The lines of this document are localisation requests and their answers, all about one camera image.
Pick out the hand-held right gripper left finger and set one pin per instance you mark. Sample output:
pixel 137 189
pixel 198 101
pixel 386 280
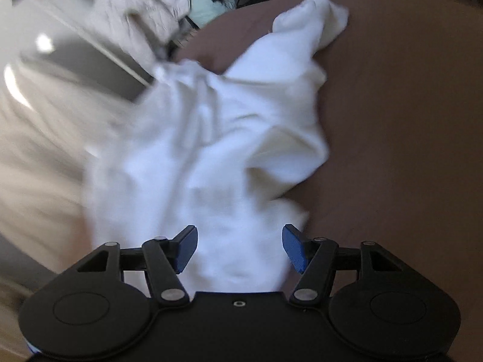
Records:
pixel 186 247

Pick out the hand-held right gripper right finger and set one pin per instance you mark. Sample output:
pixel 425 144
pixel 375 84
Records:
pixel 293 247

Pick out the white garment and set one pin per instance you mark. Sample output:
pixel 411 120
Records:
pixel 211 139

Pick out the white quilted blanket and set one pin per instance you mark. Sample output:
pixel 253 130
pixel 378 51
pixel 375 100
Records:
pixel 128 3

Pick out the pale green cloth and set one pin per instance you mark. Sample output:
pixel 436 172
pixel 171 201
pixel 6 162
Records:
pixel 205 7

